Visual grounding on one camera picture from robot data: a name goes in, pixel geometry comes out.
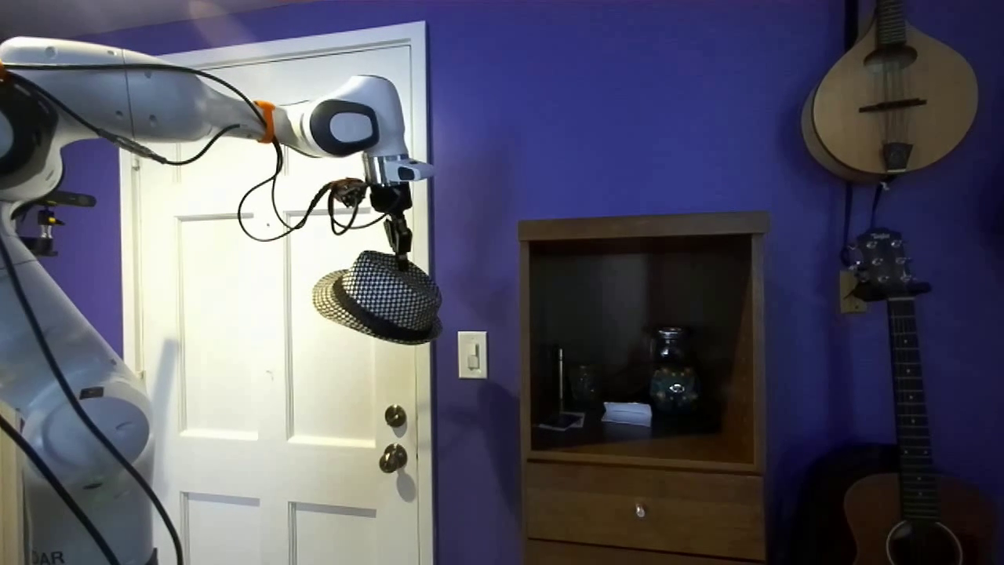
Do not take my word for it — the black and white checked hat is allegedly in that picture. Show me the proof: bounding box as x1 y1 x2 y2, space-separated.
312 250 443 346

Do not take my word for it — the white panel door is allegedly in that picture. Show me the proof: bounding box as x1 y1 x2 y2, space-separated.
119 22 434 565

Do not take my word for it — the brown wooden cabinet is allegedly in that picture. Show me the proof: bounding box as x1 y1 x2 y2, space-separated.
518 211 770 565

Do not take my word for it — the small glass jar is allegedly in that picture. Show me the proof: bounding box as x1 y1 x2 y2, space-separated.
569 363 602 410

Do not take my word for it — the dark glass vase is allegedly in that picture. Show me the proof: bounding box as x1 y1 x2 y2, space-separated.
649 326 701 416

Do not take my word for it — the wooden drawer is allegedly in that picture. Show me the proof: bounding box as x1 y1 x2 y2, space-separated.
526 462 766 562

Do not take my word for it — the wooden mandolin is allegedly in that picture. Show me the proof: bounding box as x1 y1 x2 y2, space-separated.
801 0 980 186

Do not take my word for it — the acoustic guitar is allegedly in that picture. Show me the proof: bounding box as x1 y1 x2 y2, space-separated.
792 228 1004 565

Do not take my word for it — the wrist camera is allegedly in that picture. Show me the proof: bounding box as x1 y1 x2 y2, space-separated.
330 177 369 208

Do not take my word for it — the white light switch plate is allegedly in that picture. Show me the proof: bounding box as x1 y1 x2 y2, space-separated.
458 330 488 380

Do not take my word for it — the beige wall plate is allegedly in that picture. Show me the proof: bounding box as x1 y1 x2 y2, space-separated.
838 269 870 315

